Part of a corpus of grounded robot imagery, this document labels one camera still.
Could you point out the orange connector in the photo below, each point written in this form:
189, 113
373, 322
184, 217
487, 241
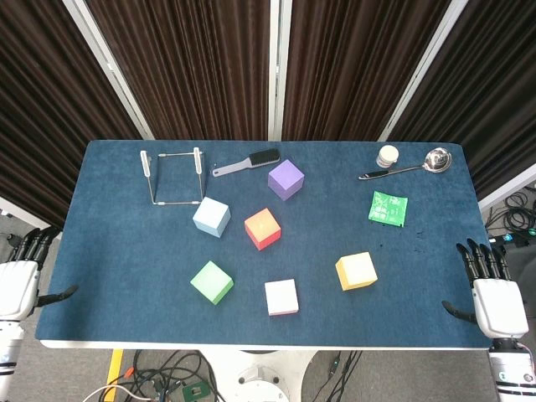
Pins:
129, 372

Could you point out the green circuit board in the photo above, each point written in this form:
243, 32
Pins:
195, 391

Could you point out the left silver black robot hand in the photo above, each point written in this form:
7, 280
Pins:
17, 289

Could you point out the light blue cube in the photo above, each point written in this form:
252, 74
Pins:
211, 215

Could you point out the black caster wheel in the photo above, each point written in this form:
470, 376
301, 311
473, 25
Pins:
10, 240

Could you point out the grey brush black bristles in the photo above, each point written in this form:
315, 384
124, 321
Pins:
264, 157

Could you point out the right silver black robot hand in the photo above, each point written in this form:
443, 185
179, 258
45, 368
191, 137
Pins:
500, 307

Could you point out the small white jar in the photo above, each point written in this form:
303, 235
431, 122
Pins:
387, 156

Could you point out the dark brown pleated curtain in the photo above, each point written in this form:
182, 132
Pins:
42, 104
494, 92
356, 63
188, 63

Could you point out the yellow floor tape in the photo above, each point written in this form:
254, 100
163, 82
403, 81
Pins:
114, 368

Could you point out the black power strip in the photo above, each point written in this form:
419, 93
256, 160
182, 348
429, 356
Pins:
517, 240

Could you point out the dark grey trouser leg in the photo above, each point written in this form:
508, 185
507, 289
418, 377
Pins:
528, 272

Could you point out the green foil packet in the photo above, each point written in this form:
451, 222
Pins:
387, 208

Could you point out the blue felt table cover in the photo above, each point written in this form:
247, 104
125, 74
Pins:
125, 234

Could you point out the yellow cube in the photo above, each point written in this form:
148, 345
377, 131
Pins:
356, 271

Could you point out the white pink cube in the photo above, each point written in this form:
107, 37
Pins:
281, 296

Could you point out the green cube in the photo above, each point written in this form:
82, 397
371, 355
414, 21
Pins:
211, 281

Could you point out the red orange cube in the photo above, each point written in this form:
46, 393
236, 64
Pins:
262, 228

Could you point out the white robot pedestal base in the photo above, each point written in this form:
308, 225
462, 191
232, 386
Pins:
259, 377

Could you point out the white partition frame post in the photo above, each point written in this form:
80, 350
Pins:
279, 63
506, 188
109, 67
423, 67
25, 215

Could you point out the purple cube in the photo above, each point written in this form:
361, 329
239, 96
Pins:
286, 178

